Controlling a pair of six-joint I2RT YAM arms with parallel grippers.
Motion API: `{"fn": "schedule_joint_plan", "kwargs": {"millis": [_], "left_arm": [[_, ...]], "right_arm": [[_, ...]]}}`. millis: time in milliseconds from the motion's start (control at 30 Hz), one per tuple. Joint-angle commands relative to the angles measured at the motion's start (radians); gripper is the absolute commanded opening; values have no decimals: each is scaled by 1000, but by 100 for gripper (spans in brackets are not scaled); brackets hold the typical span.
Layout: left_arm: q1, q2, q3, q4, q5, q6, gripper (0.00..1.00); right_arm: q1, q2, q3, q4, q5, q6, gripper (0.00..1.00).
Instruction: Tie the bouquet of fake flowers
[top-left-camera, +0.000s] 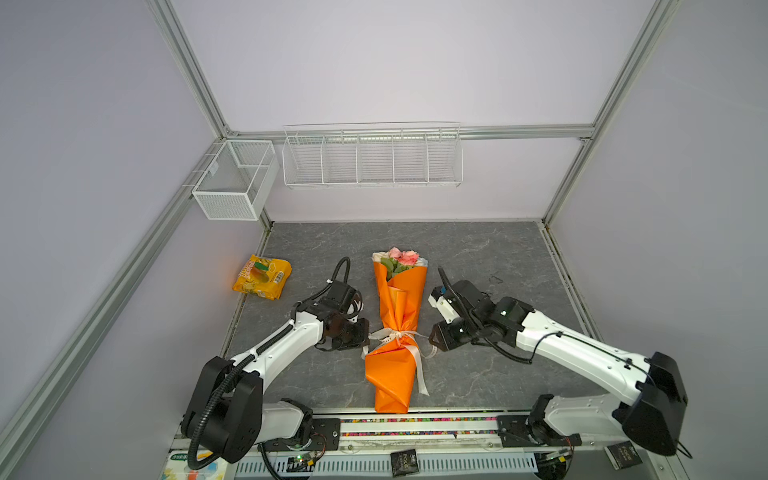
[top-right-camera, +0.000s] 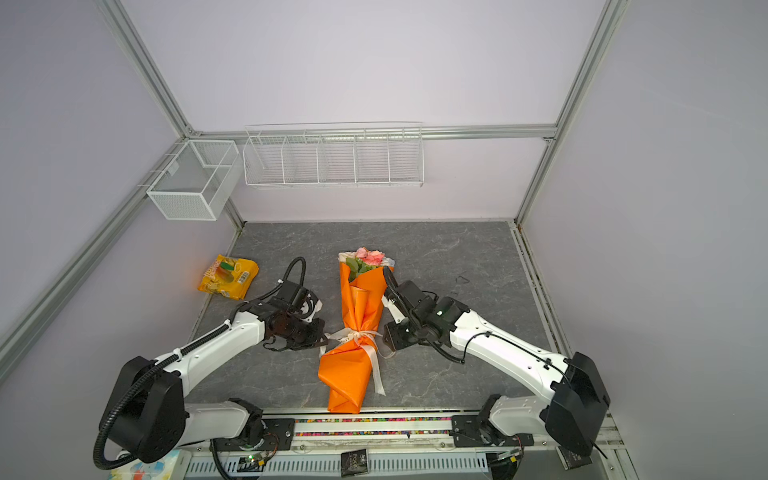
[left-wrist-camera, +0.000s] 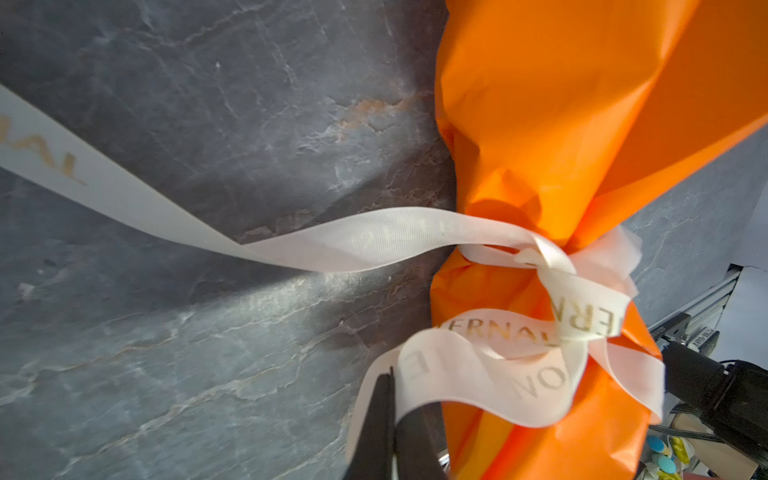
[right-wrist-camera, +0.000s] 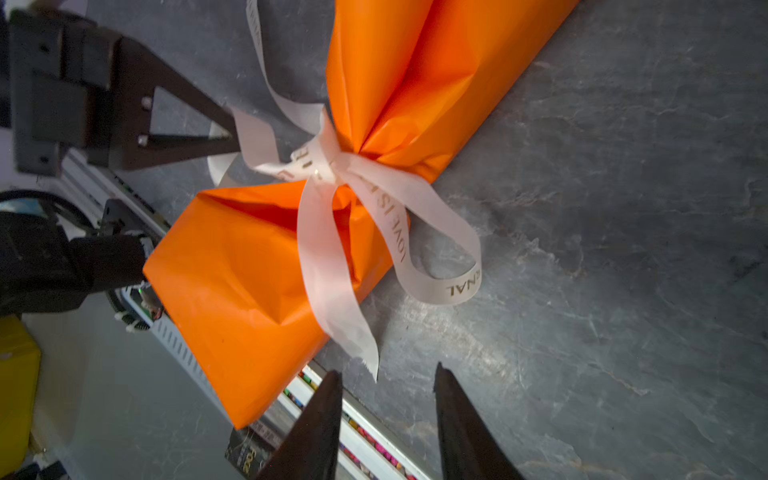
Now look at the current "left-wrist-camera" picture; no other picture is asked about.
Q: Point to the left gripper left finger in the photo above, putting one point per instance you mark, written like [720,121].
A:
[374,450]

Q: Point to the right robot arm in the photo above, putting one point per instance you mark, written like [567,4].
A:
[731,399]

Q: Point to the aluminium front rail frame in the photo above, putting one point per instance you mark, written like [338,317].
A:
[703,312]

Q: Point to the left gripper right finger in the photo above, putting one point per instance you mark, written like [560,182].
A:
[416,458]

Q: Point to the orange wrapping paper sheet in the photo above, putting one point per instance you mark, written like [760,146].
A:
[566,118]

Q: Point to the white ribbon gold lettering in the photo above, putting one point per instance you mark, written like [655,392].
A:
[124,356]

